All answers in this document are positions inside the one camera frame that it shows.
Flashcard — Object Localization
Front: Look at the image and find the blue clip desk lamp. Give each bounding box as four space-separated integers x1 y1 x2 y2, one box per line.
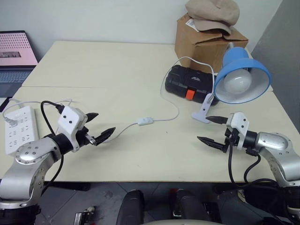
191 42 273 124

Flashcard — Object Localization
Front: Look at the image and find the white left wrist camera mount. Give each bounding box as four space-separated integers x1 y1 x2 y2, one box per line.
58 106 88 153

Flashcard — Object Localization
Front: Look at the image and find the black tool case orange latch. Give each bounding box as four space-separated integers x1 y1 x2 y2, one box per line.
164 65 220 106

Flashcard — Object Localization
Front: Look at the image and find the white lamp cord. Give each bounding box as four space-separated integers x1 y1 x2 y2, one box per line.
2 56 216 145

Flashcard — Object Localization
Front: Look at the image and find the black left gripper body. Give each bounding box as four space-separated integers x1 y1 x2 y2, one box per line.
76 127 97 148

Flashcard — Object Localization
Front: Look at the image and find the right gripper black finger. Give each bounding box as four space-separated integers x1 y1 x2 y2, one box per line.
207 115 228 125
197 136 227 153

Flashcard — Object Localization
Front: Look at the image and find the beige flat cap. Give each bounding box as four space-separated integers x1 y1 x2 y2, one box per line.
185 0 240 36

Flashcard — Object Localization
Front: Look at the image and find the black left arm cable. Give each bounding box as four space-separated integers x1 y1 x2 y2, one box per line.
40 100 65 191

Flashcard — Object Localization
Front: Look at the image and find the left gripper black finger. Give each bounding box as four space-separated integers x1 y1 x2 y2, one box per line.
94 127 117 146
84 112 99 123

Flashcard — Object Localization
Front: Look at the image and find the white light bulb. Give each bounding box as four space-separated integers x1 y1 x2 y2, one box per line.
223 69 252 95

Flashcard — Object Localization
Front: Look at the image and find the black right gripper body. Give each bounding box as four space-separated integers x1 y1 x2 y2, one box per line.
224 126 239 154

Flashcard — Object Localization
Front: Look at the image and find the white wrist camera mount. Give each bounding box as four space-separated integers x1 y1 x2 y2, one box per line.
226 112 249 150
58 106 88 153

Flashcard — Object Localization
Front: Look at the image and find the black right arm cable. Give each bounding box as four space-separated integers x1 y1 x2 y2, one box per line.
227 140 282 188

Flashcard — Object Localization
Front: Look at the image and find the white power plug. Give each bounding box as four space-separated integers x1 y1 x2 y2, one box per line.
4 116 18 128

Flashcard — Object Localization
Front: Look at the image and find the small black floor device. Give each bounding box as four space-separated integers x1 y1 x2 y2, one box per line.
73 206 97 225

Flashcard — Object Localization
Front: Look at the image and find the white inline cord switch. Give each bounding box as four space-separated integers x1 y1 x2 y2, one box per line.
136 116 155 127

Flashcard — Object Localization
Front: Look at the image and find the brown cardboard box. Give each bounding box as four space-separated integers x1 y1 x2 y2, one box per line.
174 13 249 75

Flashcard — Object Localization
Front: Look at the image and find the white power strip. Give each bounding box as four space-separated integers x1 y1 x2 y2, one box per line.
4 105 39 157

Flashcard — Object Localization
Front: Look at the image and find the white power strip cable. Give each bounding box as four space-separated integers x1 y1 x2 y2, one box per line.
0 98 22 112

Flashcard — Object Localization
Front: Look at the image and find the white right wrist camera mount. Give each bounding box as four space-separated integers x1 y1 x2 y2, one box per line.
226 112 249 150

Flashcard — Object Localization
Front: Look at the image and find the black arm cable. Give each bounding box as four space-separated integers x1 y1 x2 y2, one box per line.
227 140 282 188
40 100 65 191

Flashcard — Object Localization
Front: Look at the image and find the dark rounded shape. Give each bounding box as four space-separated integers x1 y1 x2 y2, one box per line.
174 188 213 225
116 189 146 225

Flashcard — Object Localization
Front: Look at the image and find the black table frame bar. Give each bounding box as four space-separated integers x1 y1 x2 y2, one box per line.
42 182 91 192

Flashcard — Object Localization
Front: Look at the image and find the grey laptop pink screen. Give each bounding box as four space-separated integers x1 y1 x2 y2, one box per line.
0 30 39 98

